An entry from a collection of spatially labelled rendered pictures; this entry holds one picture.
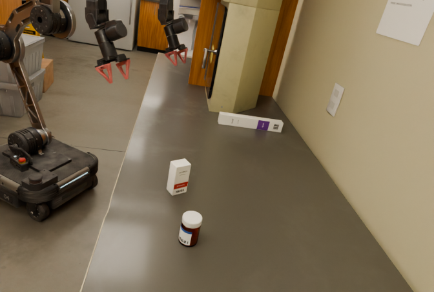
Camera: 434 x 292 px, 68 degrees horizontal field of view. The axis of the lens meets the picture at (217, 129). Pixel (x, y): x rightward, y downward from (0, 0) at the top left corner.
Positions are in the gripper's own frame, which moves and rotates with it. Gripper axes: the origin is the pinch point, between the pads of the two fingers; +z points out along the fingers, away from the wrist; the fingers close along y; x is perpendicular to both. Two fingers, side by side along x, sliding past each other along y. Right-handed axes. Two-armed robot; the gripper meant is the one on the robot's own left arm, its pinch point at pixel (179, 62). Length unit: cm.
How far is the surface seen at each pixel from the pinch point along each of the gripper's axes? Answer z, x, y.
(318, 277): 54, -74, -94
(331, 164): 52, -72, -38
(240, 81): 15.6, -38.5, -19.1
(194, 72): 6.8, -4.6, 3.8
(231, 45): 0.0, -40.4, -23.1
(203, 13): -19.8, -19.7, 3.8
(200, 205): 38, -46, -88
